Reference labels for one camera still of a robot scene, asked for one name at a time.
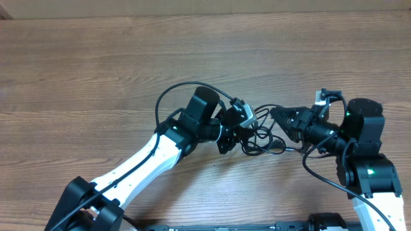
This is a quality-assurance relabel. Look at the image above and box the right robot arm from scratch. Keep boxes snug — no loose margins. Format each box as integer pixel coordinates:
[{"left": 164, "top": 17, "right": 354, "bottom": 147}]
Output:
[{"left": 270, "top": 94, "right": 406, "bottom": 230}]

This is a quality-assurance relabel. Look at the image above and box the black cable bundle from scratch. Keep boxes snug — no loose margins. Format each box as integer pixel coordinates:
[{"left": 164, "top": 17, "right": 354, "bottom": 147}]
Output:
[{"left": 239, "top": 103, "right": 304, "bottom": 157}]

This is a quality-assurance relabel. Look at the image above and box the left camera cable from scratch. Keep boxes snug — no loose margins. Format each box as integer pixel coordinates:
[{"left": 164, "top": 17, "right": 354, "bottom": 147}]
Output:
[{"left": 48, "top": 81, "right": 245, "bottom": 231}]

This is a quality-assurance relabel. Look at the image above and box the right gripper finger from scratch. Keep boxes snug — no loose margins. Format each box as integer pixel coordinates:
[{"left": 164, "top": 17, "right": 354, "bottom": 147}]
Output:
[
  {"left": 275, "top": 117, "right": 299, "bottom": 141},
  {"left": 270, "top": 107, "right": 304, "bottom": 121}
]

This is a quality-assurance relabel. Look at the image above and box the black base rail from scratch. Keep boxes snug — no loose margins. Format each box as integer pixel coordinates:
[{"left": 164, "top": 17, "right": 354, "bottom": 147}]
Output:
[{"left": 137, "top": 212, "right": 363, "bottom": 231}]

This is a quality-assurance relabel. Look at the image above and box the right camera cable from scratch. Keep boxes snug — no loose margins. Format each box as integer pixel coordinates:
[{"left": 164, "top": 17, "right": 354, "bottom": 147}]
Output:
[{"left": 301, "top": 94, "right": 398, "bottom": 231}]

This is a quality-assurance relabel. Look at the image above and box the camera cable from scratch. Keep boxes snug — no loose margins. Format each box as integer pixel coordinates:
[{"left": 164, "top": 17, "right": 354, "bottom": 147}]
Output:
[
  {"left": 48, "top": 81, "right": 245, "bottom": 231},
  {"left": 301, "top": 94, "right": 398, "bottom": 231}
]

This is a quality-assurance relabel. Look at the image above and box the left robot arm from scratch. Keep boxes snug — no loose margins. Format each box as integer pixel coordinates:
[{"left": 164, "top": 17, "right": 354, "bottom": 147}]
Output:
[{"left": 46, "top": 85, "right": 256, "bottom": 230}]

